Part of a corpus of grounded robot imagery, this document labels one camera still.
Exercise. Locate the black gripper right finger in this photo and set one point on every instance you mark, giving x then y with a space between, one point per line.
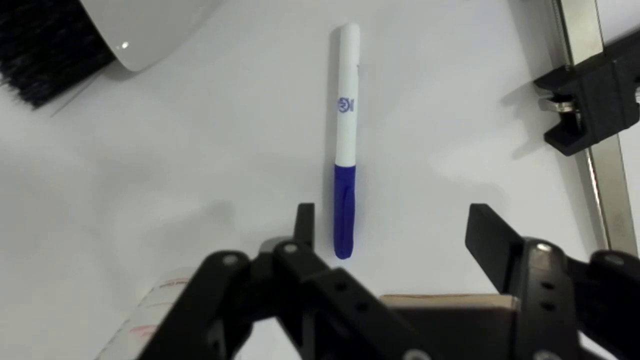
553 293

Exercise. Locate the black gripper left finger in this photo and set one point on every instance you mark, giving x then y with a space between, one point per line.
280 306

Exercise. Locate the white pen with blue cap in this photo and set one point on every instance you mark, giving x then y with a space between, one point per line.
347 127

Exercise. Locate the clear plastic measuring cup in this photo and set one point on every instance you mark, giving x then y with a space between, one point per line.
150 312

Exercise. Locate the silver metal bar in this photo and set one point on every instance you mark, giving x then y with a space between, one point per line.
613 193

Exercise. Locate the black bar clamp head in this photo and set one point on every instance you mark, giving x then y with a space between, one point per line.
593 93

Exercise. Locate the white ceramic bowl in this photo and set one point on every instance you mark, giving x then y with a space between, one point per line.
146 31

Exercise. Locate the black bristly eraser block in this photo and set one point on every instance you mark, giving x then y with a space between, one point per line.
46 46

